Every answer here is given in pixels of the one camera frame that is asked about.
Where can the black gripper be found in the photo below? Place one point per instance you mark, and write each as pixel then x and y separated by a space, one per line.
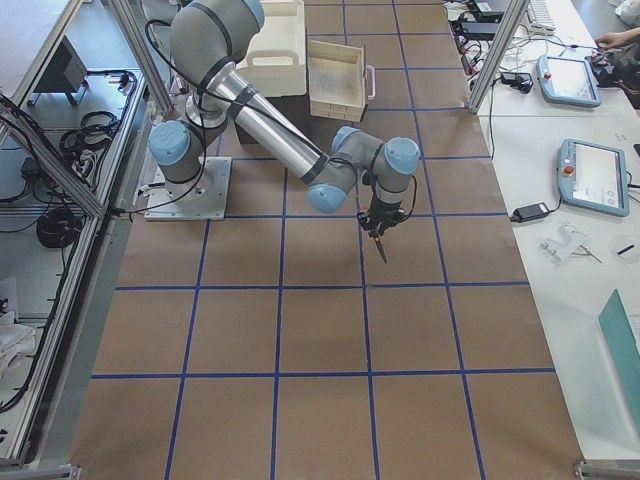
pixel 383 213

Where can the grey orange handled scissors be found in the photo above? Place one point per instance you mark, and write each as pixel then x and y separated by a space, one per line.
pixel 379 246

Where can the wooden drawer with white handle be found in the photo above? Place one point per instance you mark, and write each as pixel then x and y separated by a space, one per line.
pixel 340 81

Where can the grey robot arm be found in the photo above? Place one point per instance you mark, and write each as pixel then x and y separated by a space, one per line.
pixel 207 40

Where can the black power adapter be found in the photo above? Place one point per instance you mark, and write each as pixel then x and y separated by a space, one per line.
pixel 530 212

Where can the white plastic tray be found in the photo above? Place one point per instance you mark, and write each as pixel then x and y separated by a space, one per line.
pixel 275 63

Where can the near blue teach pendant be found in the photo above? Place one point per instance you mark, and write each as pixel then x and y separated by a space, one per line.
pixel 593 176

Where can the blue teach pendant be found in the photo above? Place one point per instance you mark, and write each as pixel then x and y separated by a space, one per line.
pixel 593 176
pixel 567 81

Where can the far blue teach pendant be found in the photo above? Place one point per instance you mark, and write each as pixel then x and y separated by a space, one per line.
pixel 567 81

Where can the teal notebook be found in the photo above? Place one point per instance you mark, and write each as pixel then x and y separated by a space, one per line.
pixel 623 348

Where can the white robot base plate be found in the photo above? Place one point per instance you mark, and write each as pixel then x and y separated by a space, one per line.
pixel 203 198

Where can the aluminium frame post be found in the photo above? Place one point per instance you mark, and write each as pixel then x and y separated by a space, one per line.
pixel 502 39

